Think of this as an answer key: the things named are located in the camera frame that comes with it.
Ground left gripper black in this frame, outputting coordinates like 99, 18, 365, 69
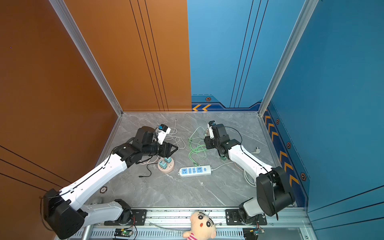
142, 139, 179, 158

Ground teal charger with black cable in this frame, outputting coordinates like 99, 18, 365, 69
165, 157, 172, 164

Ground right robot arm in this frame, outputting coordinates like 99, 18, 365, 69
204, 121, 296, 225

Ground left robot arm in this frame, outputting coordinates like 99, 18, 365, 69
41, 124, 178, 240

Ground round pink power socket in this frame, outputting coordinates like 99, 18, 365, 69
158, 157, 175, 174

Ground white blue power strip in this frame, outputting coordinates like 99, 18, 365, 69
178, 165, 212, 178

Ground round poker chip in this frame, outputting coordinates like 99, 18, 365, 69
100, 186, 108, 194

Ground plush doll toy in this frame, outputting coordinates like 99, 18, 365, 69
183, 212, 217, 240

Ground left circuit board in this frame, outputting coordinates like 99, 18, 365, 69
114, 228, 136, 240

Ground circuit board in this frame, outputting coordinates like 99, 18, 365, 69
243, 228, 265, 240
114, 228, 136, 240

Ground right circuit board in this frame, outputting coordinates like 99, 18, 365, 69
243, 228, 265, 240

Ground metal pole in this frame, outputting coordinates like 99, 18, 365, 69
81, 225, 93, 240

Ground white tangled cable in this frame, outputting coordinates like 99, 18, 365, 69
163, 119, 185, 149

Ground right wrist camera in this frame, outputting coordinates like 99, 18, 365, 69
207, 121, 216, 139

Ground green tangled cable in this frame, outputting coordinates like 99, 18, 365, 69
187, 125, 211, 166

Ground pink socket cord with plug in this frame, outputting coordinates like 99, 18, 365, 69
140, 155, 160, 165

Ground black usb cable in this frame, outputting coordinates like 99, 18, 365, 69
138, 163, 154, 179

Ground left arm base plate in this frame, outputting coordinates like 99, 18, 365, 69
104, 209, 147, 226

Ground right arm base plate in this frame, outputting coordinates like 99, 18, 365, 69
225, 209, 268, 226

